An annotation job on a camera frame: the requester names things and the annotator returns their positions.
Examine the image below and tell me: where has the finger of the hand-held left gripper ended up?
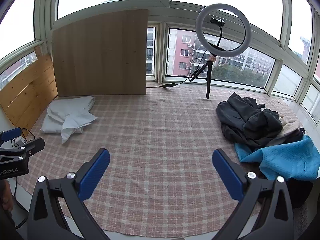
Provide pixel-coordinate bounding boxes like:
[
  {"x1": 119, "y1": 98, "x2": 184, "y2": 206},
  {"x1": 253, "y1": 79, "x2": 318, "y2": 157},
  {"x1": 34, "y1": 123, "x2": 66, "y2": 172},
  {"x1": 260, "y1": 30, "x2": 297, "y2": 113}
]
[
  {"x1": 23, "y1": 137, "x2": 46, "y2": 159},
  {"x1": 0, "y1": 127, "x2": 22, "y2": 145}
]

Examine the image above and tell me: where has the dark olive garment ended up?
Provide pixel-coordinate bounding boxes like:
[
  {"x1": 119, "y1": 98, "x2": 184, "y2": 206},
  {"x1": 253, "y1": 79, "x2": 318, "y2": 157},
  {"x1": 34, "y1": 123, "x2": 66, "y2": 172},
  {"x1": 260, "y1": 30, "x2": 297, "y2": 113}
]
[{"x1": 216, "y1": 92, "x2": 265, "y2": 148}]

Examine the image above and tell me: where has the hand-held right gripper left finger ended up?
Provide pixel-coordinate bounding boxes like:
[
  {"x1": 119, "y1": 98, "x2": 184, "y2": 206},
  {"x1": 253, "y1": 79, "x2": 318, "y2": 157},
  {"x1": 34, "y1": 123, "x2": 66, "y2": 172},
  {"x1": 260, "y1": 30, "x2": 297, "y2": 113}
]
[{"x1": 27, "y1": 148, "x2": 110, "y2": 240}]

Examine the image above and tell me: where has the light wooden board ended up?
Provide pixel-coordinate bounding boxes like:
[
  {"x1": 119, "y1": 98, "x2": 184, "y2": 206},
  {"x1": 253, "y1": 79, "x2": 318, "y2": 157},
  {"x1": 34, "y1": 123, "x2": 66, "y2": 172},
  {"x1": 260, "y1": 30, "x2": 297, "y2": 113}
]
[{"x1": 52, "y1": 9, "x2": 148, "y2": 97}]

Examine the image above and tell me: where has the beige garment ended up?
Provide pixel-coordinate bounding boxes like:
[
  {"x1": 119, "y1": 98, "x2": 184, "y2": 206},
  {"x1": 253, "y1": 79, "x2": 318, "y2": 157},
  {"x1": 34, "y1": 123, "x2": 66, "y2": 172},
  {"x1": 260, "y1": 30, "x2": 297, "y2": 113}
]
[{"x1": 260, "y1": 107, "x2": 302, "y2": 140}]

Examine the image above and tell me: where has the black charger cable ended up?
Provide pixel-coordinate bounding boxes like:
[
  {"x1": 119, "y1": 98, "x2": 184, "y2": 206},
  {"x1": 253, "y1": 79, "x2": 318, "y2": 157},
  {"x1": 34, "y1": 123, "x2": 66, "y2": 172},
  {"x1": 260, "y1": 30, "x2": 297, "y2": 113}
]
[{"x1": 21, "y1": 128, "x2": 36, "y2": 142}]

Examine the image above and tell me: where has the blue cloth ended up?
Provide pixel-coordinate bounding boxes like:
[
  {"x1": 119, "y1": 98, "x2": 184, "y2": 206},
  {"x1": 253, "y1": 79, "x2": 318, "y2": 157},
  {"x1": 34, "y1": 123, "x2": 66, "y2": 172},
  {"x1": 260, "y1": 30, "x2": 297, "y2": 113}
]
[{"x1": 234, "y1": 134, "x2": 320, "y2": 182}]

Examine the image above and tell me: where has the person's left hand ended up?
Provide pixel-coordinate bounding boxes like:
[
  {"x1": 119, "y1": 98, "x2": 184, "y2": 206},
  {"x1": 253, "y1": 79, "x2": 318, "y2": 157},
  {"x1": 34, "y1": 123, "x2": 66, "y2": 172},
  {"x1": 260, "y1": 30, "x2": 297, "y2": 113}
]
[{"x1": 0, "y1": 180, "x2": 14, "y2": 212}]

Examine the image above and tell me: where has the white folded cloth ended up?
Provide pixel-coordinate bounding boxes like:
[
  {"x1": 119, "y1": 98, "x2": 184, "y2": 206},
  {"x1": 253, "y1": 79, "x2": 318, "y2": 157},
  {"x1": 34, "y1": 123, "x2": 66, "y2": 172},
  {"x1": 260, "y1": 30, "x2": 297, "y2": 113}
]
[{"x1": 40, "y1": 95, "x2": 96, "y2": 133}]

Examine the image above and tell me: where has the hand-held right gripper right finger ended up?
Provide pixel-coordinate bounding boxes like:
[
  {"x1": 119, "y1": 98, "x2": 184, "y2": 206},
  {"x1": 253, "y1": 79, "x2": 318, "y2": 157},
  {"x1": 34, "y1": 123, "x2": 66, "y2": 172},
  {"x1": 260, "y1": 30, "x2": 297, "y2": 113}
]
[{"x1": 212, "y1": 148, "x2": 297, "y2": 240}]

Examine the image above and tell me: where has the ring light on tripod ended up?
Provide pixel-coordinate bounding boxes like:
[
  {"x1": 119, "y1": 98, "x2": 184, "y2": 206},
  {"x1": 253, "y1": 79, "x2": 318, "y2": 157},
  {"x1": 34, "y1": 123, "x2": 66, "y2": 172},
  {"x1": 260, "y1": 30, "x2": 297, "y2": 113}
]
[{"x1": 196, "y1": 3, "x2": 252, "y2": 100}]

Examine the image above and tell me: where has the pine plank panel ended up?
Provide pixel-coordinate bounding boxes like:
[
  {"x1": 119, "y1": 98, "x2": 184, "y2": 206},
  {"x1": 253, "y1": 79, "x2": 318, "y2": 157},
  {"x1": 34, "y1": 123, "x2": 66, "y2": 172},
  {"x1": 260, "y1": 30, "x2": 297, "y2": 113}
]
[{"x1": 0, "y1": 45, "x2": 58, "y2": 132}]

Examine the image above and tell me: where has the ring light cable with remote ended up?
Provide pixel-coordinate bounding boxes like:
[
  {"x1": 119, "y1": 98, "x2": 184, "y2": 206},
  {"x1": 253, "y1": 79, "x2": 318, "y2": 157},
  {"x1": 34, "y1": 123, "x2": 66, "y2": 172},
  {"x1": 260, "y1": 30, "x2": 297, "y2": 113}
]
[{"x1": 147, "y1": 51, "x2": 210, "y2": 89}]

